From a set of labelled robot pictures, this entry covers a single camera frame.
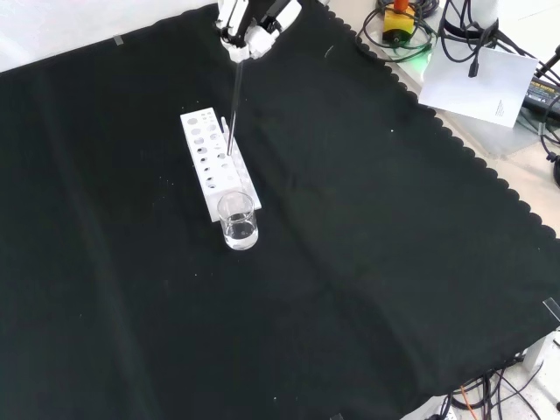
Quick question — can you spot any yellow stop button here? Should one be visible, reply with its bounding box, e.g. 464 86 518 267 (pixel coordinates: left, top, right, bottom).
381 0 417 47

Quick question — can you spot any black bench cloth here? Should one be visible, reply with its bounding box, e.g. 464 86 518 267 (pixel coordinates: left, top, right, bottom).
0 0 560 420

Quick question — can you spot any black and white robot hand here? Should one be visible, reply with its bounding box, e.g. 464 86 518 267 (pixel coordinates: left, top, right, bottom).
213 0 304 63

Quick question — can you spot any clear glass rod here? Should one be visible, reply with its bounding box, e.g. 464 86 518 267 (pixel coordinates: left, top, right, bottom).
226 59 245 158

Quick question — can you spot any black power adapter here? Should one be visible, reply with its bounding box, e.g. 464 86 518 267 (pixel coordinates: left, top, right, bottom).
521 75 560 117

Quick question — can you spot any white test tube rack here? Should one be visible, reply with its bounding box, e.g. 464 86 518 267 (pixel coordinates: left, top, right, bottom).
179 106 263 223

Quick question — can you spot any white metal bracket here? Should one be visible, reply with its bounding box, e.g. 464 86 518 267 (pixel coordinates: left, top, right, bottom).
521 326 560 382

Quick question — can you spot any orange cable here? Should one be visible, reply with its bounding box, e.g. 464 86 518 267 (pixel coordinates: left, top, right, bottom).
452 384 482 412

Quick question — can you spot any white paper sheet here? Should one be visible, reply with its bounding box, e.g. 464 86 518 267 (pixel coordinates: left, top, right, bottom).
418 45 540 130

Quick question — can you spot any small clear glass beaker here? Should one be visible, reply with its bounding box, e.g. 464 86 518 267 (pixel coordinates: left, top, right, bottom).
216 191 260 252

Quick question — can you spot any black cable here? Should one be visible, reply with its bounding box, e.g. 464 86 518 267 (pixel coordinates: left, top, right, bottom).
450 358 560 420
439 8 560 88
354 0 443 57

